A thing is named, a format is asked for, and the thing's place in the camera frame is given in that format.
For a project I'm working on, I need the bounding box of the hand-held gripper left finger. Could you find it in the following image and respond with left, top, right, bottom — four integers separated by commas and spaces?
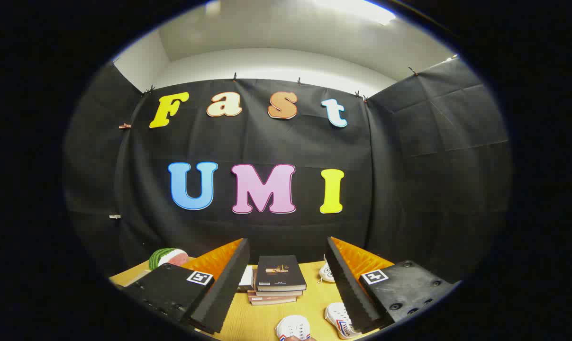
120, 238, 251, 335

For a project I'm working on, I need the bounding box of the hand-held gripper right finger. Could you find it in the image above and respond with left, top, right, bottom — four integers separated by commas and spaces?
325, 236, 459, 334

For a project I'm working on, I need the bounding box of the white striped canvas shoe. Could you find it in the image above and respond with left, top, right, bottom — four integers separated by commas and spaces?
275, 315, 311, 341
325, 302, 362, 340

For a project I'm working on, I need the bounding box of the white portrait cover book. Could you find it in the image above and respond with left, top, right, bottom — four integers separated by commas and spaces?
238, 265, 254, 291

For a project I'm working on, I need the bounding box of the white plush toy with eyes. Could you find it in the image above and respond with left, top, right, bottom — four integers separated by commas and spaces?
318, 256, 336, 283

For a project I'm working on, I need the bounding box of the reddish brown cover book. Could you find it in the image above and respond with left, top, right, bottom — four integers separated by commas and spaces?
247, 291, 298, 306

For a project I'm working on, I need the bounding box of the dark brown spine book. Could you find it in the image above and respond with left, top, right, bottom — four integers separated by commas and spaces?
255, 289, 303, 298

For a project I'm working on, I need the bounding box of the black cover book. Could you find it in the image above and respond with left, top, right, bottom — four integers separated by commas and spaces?
256, 255, 307, 292

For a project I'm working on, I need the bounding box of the watermelon slice toy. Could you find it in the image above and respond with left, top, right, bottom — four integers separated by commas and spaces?
148, 248, 189, 271

